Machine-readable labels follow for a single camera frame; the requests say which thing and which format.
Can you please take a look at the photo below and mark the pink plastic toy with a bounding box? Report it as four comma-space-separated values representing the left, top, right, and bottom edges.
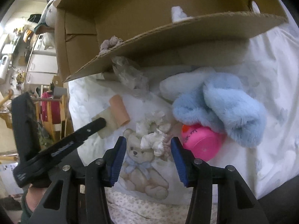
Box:
181, 124, 226, 162

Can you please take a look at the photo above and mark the light blue plush toy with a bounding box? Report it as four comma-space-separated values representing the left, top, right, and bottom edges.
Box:
159, 67, 266, 148

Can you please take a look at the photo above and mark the white knotted cloth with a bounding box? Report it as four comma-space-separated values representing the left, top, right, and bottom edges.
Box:
171, 6, 193, 23

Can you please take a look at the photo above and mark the person left hand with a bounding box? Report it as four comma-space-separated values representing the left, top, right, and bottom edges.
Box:
25, 185, 47, 212

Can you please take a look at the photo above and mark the white frilly scrunchie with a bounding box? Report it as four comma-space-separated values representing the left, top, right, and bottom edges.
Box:
136, 111, 172, 157

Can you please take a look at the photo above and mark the clear crumpled plastic bag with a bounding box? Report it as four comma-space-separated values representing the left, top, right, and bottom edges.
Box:
112, 56, 149, 91

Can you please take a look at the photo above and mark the white drawer cabinet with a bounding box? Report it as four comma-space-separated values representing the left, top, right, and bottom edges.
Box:
24, 33, 58, 91

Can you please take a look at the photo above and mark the white bear print duvet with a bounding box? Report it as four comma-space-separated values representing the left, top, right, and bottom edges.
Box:
67, 0, 299, 224

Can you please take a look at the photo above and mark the brown cardboard box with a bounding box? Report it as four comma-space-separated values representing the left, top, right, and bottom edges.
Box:
54, 0, 288, 81

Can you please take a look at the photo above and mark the striped grey pillow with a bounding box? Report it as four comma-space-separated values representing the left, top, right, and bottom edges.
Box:
45, 0, 57, 28

